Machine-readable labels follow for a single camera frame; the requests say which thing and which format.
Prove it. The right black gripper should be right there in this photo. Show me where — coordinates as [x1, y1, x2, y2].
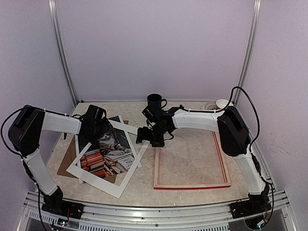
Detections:
[137, 123, 169, 146]

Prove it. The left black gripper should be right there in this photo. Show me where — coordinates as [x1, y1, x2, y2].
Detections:
[86, 116, 113, 144]

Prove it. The cat and books photo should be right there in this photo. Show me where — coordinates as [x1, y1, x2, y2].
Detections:
[84, 128, 135, 176]

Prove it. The white mat board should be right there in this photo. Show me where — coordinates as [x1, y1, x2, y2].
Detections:
[66, 115, 149, 198]

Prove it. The red wooden picture frame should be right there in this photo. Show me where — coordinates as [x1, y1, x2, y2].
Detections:
[154, 129, 231, 191]

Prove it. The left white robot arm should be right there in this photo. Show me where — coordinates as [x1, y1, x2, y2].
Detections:
[8, 105, 113, 214]

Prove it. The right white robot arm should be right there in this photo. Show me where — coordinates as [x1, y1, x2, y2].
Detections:
[136, 105, 271, 214]

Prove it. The dark green mug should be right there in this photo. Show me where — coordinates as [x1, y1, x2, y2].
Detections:
[147, 93, 167, 114]

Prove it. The brown cardboard backing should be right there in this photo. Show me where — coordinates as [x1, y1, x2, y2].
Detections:
[57, 136, 116, 183]

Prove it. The white patterned plate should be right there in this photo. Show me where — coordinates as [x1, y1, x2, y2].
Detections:
[204, 101, 217, 111]

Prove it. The orange and white bowl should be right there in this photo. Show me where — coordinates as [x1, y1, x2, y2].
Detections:
[216, 99, 234, 109]

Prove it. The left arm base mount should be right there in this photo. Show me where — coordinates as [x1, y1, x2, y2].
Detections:
[42, 200, 84, 219]

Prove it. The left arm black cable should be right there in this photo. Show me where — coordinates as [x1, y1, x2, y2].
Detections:
[0, 107, 53, 231]

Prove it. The aluminium front rail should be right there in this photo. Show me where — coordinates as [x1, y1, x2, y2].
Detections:
[14, 191, 297, 231]

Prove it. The left aluminium post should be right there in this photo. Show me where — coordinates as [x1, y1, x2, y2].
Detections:
[48, 0, 78, 106]

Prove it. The aluminium post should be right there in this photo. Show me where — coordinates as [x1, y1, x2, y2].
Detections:
[48, 0, 78, 106]
[232, 0, 262, 106]

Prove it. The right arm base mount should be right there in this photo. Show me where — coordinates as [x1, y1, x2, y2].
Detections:
[230, 194, 272, 219]

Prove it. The right aluminium post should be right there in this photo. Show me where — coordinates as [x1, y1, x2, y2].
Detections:
[232, 0, 262, 106]

